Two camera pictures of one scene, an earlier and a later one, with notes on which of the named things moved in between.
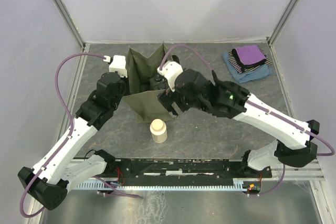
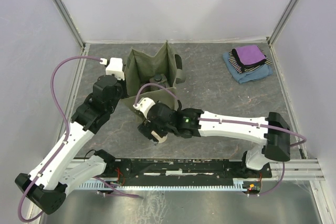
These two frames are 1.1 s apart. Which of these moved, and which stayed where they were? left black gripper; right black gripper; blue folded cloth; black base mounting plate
Moved: right black gripper
Stayed: black base mounting plate; left black gripper; blue folded cloth
